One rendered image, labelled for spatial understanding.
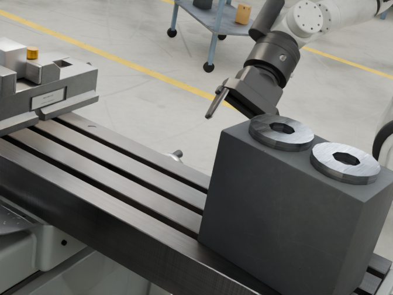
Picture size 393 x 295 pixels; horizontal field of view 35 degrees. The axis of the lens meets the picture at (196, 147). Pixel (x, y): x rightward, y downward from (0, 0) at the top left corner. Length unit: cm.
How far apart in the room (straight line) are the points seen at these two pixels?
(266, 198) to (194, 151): 248
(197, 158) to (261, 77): 212
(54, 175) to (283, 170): 41
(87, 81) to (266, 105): 40
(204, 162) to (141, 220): 226
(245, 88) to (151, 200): 27
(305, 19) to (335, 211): 49
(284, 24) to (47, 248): 58
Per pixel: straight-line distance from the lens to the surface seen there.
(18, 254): 108
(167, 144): 331
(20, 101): 117
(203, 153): 329
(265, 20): 118
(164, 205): 100
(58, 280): 119
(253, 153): 82
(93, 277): 129
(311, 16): 118
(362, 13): 131
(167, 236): 93
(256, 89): 111
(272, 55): 113
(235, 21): 473
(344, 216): 77
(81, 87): 129
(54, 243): 109
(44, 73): 119
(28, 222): 105
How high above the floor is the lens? 147
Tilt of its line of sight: 26 degrees down
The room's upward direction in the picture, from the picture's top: 11 degrees clockwise
